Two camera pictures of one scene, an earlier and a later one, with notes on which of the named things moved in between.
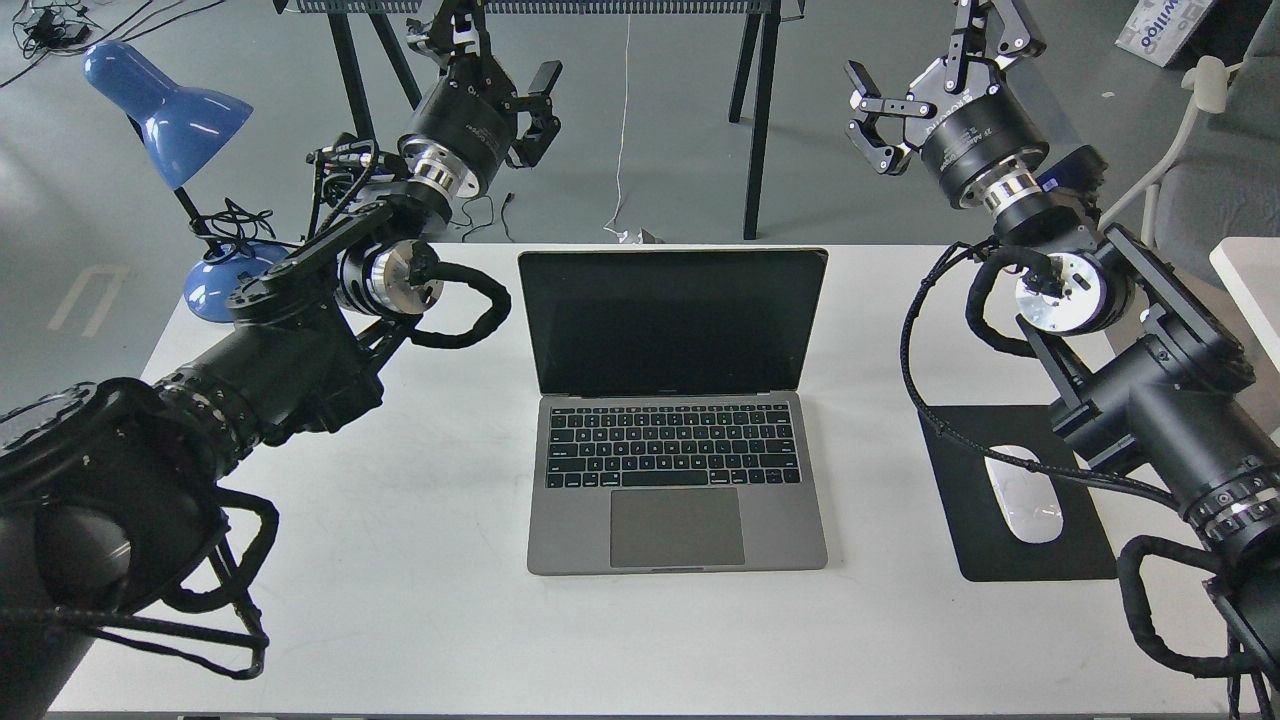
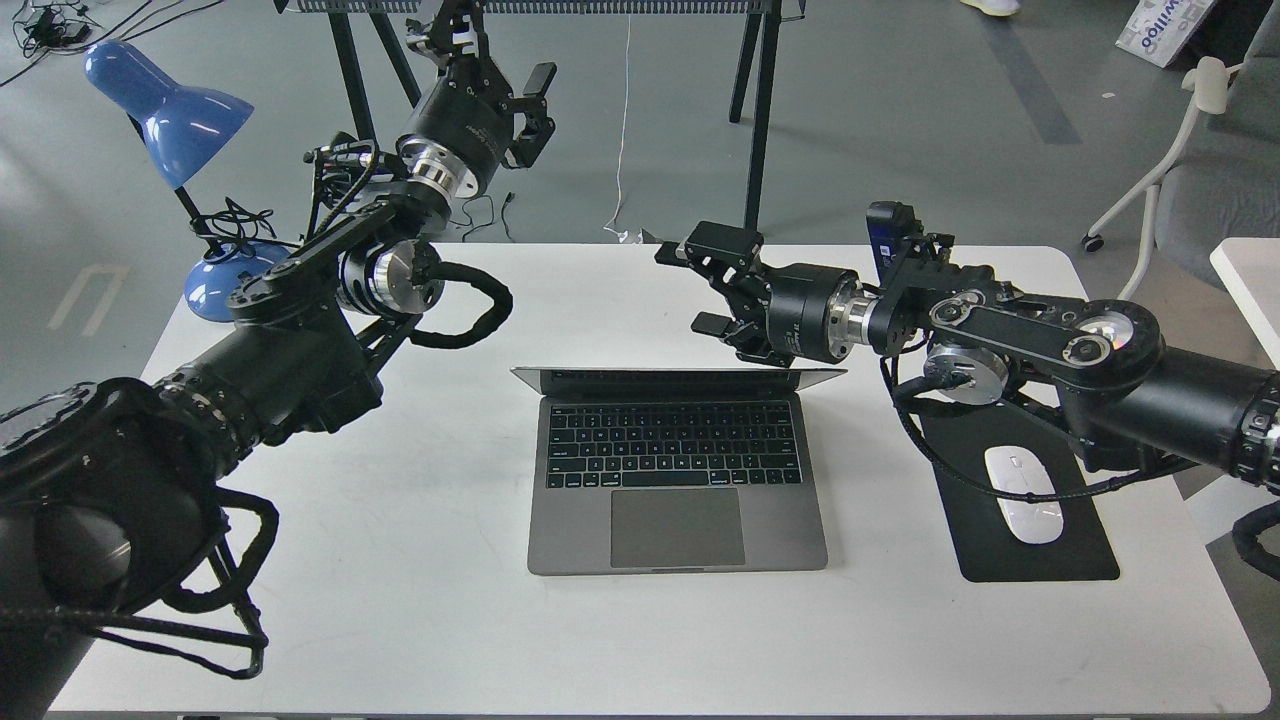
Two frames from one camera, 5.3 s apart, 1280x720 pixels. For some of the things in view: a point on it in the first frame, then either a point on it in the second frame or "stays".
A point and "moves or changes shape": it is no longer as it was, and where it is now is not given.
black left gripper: (471, 111) stays
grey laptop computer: (671, 430) moves or changes shape
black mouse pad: (989, 548) stays
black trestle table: (763, 15) stays
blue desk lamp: (179, 128) stays
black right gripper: (961, 134) → (781, 315)
